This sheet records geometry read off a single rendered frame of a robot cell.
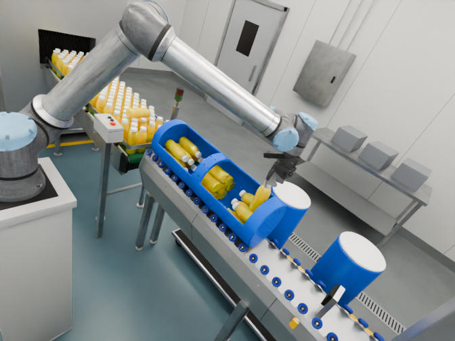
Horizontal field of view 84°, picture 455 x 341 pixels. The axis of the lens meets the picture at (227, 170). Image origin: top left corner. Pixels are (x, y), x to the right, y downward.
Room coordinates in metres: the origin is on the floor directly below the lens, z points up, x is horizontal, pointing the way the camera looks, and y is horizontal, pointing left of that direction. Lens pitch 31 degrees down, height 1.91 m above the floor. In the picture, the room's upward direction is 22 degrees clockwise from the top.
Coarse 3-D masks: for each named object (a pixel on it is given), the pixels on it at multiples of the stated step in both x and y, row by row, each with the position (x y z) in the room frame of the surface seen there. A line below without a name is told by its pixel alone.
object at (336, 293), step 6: (336, 288) 0.80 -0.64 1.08; (342, 288) 0.81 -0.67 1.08; (330, 294) 0.76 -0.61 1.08; (336, 294) 0.76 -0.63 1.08; (342, 294) 0.77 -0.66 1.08; (324, 300) 0.75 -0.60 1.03; (330, 300) 0.74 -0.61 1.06; (336, 300) 0.73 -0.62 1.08; (324, 306) 0.74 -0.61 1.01; (330, 306) 0.73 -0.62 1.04; (318, 312) 0.74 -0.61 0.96; (324, 312) 0.73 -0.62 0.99
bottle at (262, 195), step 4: (260, 188) 1.04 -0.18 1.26; (264, 188) 1.03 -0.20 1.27; (268, 188) 1.04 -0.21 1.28; (256, 192) 1.05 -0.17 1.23; (260, 192) 1.03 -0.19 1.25; (264, 192) 1.02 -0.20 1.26; (268, 192) 1.03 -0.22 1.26; (256, 196) 1.03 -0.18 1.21; (260, 196) 1.02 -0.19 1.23; (264, 196) 1.02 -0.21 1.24; (268, 196) 1.03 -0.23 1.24; (252, 200) 1.05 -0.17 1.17; (256, 200) 1.03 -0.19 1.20; (260, 200) 1.02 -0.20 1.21; (264, 200) 1.02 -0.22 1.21; (252, 204) 1.03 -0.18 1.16; (256, 204) 1.02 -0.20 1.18; (260, 204) 1.02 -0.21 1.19; (252, 208) 1.02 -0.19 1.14; (256, 208) 1.02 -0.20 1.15
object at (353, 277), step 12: (336, 240) 1.23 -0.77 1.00; (336, 252) 1.15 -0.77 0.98; (324, 264) 1.16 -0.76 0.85; (336, 264) 1.11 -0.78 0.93; (348, 264) 1.08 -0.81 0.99; (312, 276) 1.17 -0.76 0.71; (324, 276) 1.12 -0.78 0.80; (336, 276) 1.08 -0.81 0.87; (348, 276) 1.06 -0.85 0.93; (360, 276) 1.05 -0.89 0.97; (372, 276) 1.06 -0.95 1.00; (324, 288) 1.08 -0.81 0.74; (348, 288) 1.05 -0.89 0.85; (360, 288) 1.06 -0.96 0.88; (348, 300) 1.06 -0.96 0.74
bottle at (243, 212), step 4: (236, 208) 1.03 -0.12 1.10; (240, 208) 1.02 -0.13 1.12; (244, 208) 1.02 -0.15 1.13; (236, 212) 1.02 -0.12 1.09; (240, 212) 1.00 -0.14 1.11; (244, 212) 1.00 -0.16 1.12; (248, 212) 1.00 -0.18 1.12; (252, 212) 1.01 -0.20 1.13; (240, 216) 0.99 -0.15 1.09; (244, 216) 0.99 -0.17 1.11; (248, 216) 0.99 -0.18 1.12; (244, 220) 0.98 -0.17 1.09
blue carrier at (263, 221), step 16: (160, 128) 1.38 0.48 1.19; (176, 128) 1.49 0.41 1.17; (160, 144) 1.41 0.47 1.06; (208, 144) 1.43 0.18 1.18; (176, 160) 1.23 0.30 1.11; (208, 160) 1.18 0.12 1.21; (224, 160) 1.23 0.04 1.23; (192, 176) 1.13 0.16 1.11; (240, 176) 1.29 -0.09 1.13; (208, 192) 1.06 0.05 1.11; (224, 208) 0.99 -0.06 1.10; (272, 208) 0.97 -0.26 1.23; (240, 224) 0.92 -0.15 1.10; (256, 224) 0.90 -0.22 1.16; (272, 224) 1.03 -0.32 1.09; (256, 240) 0.95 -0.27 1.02
